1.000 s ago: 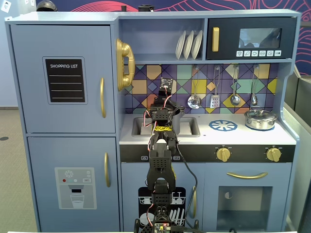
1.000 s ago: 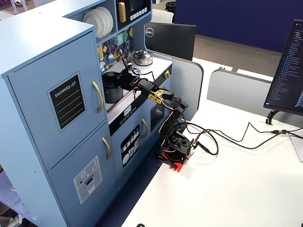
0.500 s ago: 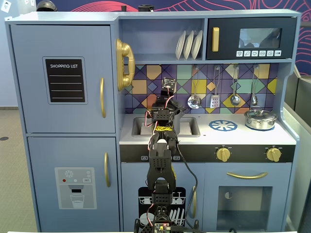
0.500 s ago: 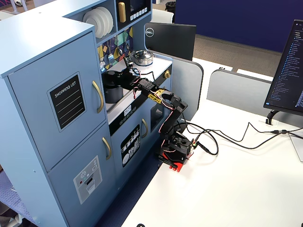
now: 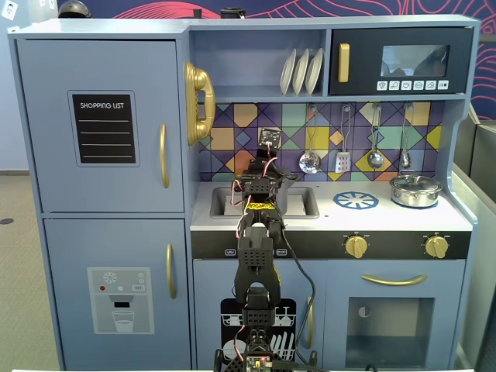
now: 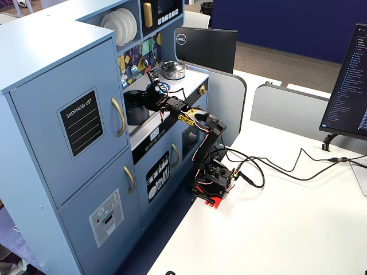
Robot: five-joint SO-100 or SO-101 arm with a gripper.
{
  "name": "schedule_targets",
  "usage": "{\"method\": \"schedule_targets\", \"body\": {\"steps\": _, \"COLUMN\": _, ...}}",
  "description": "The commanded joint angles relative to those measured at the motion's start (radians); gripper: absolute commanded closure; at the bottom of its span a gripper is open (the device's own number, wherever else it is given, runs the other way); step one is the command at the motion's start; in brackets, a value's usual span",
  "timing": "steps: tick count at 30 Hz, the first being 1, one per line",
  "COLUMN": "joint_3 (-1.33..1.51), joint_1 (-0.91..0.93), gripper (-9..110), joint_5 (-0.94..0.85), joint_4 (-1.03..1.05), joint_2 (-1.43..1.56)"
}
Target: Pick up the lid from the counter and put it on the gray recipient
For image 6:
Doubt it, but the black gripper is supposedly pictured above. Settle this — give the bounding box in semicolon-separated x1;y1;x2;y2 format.
145;69;165;101

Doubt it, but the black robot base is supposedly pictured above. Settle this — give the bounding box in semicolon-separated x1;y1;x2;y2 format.
188;159;239;198

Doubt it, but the steel pot lid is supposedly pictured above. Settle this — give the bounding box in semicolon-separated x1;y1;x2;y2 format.
160;60;186;72

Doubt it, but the steel pot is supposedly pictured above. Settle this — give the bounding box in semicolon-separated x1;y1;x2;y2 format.
159;67;186;80

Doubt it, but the dark gray cooking pot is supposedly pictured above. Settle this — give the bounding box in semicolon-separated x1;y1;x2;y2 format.
123;89;151;126

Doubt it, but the metal slotted spatula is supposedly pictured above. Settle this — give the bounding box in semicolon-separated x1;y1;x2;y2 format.
129;53;139;78

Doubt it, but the metal skimmer spoon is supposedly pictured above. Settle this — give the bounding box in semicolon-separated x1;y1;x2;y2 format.
119;57;127;87

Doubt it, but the colourful tile backsplash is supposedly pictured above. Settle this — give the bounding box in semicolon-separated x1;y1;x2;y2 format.
117;31;162;87

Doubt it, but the black Dell monitor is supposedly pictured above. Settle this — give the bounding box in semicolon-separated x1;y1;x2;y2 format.
174;26;239;74

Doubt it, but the white plate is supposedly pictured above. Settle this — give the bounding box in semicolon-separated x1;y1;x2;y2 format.
120;7;138;41
114;8;134;44
100;10;128;46

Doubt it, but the gray desk divider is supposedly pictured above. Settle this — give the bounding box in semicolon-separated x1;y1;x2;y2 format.
206;69;248;150
250;82;333;141

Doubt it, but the black dishwasher sticker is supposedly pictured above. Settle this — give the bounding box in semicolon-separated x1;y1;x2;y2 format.
145;151;171;203

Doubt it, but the black shopping list board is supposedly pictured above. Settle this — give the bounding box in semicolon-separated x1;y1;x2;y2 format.
56;87;106;160

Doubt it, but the white chair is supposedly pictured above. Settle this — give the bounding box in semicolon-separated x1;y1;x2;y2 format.
183;10;212;29

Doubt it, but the black toy microwave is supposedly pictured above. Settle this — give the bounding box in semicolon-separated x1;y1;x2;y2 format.
140;0;184;37

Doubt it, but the blue dishwasher door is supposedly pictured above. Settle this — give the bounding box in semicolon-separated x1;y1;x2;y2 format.
134;130;184;227

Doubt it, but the black trash bin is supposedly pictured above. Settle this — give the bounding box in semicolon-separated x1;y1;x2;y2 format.
200;1;213;17

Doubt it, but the blue toy kitchen unit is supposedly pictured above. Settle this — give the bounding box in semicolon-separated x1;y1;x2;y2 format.
0;0;210;275

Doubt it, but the red table clamp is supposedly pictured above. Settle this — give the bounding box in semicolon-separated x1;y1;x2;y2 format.
191;183;230;209

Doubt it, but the blue fridge door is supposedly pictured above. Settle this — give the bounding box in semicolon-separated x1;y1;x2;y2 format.
8;38;130;209

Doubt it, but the gray ice dispenser sticker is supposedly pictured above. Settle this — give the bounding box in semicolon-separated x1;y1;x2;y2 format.
88;188;125;249

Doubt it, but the blue freezer door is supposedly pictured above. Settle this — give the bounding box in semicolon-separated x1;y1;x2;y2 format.
57;147;143;275

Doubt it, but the black monitor stand clamp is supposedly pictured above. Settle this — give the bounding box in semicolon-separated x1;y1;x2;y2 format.
322;133;339;152

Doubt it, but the monitor showing code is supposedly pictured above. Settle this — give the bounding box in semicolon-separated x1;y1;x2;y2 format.
319;23;367;141

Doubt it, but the blue textured floor mat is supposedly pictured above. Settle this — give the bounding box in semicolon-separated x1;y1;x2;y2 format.
0;200;46;272

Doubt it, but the silver stand plate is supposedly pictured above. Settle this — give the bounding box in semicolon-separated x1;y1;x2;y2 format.
348;160;367;197

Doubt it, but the gold fridge door handle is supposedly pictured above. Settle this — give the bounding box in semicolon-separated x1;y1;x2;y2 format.
111;97;126;138

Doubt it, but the gold dishwasher handle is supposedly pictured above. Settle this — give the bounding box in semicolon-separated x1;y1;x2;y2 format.
171;143;180;168

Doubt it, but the gold microwave handle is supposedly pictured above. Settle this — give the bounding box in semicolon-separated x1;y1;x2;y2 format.
142;2;154;29

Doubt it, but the gold freezer door handle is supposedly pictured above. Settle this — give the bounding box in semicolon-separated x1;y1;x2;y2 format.
123;165;136;195

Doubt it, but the black cable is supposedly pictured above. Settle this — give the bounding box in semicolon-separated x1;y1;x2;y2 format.
220;143;333;190
229;154;367;182

